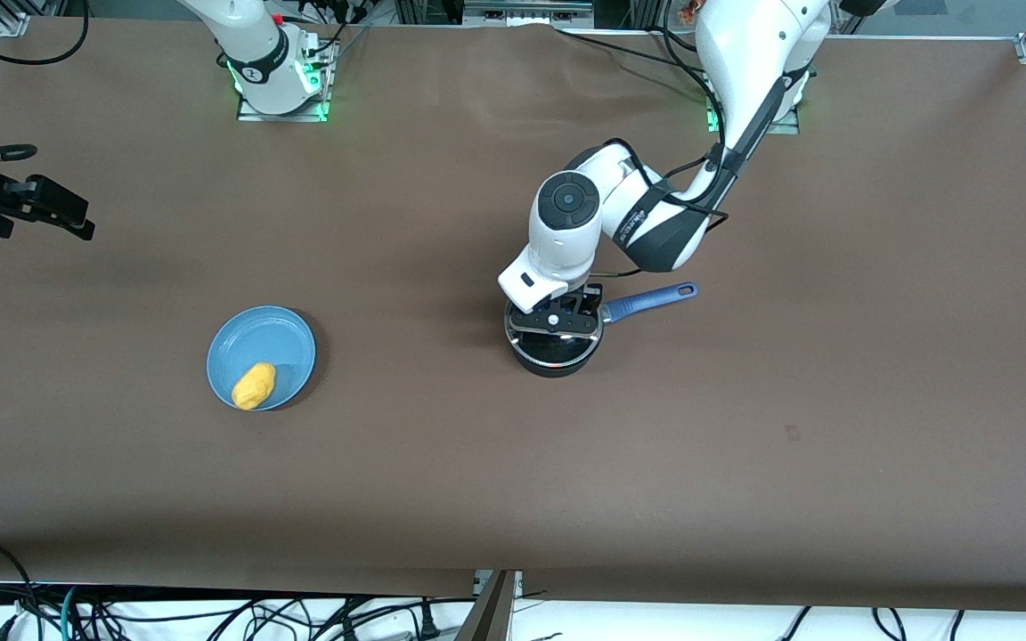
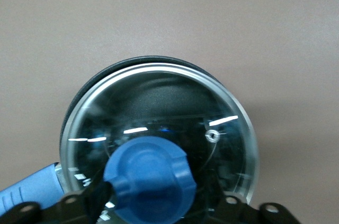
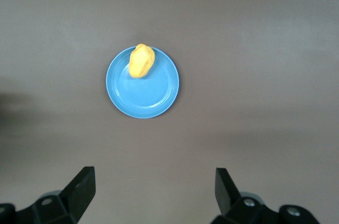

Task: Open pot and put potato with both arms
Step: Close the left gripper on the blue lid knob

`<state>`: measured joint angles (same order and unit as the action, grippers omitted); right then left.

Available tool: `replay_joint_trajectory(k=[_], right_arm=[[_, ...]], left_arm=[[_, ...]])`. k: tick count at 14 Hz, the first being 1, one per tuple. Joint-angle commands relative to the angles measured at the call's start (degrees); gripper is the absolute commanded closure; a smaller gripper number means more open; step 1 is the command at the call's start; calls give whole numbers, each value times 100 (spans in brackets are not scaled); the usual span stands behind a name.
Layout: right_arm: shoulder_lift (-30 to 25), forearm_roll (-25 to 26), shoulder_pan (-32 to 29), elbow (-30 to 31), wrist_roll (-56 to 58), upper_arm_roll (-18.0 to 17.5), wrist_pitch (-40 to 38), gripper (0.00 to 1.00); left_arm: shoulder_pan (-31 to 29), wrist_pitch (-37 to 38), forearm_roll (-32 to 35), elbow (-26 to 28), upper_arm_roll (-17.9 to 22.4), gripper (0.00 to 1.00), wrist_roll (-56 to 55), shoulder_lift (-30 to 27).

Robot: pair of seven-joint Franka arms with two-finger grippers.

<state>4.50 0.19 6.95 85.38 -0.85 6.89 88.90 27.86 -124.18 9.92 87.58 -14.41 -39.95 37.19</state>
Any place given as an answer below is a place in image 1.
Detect glass lid with blue knob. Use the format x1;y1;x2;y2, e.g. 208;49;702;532
506;303;605;368

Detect yellow potato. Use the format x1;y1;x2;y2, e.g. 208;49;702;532
232;361;278;411

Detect brown table cover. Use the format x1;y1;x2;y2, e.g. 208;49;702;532
0;18;1026;615

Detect blue round plate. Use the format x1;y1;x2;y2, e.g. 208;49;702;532
207;305;317;412

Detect black pot with blue handle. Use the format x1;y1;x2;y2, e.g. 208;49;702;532
505;281;699;378

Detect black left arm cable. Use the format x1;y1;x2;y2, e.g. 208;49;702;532
600;71;792;279

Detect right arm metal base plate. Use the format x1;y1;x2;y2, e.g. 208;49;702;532
237;36;333;123

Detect long black table cable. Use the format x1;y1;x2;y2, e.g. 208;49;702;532
556;29;712;74

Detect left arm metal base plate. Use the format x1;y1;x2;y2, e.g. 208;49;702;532
707;85;801;136

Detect aluminium profile post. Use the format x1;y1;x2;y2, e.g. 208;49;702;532
452;570;523;641

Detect green floor cable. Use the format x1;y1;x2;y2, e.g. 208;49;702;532
61;586;88;641

